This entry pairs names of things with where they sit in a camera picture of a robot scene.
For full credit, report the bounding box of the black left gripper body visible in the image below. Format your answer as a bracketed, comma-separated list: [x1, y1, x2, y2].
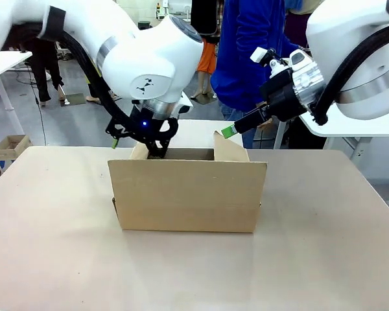
[128, 104, 180, 144]

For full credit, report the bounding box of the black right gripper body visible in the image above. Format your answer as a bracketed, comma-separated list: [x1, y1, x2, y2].
[259, 69, 309, 123]

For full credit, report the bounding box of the large brown cardboard box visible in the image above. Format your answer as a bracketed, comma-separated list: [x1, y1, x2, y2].
[107, 119, 269, 235]

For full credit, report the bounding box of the small open cardboard box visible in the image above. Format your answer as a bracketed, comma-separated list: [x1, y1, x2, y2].
[0, 133, 32, 161]

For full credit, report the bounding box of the person in blue jacket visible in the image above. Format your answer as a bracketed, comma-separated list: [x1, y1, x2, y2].
[209, 0, 309, 150]

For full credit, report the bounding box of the bystander in orange skirt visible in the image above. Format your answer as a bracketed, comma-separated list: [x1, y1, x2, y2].
[190, 0, 222, 100]

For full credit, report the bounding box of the white curved desk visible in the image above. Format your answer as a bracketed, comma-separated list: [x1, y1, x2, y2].
[297, 111, 389, 160]

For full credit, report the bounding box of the bystander in black clothes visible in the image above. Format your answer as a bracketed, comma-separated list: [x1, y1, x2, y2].
[18, 34, 66, 108]

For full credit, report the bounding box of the white side table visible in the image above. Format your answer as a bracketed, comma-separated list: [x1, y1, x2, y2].
[0, 50, 34, 137]

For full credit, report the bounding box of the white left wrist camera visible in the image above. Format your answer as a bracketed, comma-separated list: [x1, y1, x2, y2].
[176, 92, 195, 115]

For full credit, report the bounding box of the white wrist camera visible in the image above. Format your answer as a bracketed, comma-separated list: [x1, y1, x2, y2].
[176, 92, 195, 115]
[250, 46, 291, 79]

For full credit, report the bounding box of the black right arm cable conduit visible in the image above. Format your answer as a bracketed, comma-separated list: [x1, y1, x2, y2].
[310, 28, 389, 127]

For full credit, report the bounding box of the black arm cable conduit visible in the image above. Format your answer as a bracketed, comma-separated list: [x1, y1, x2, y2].
[310, 28, 389, 127]
[56, 30, 134, 137]

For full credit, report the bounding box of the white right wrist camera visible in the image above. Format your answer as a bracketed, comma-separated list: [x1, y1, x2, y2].
[250, 46, 291, 79]

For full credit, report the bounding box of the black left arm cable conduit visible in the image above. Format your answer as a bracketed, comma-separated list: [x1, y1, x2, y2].
[56, 30, 134, 137]

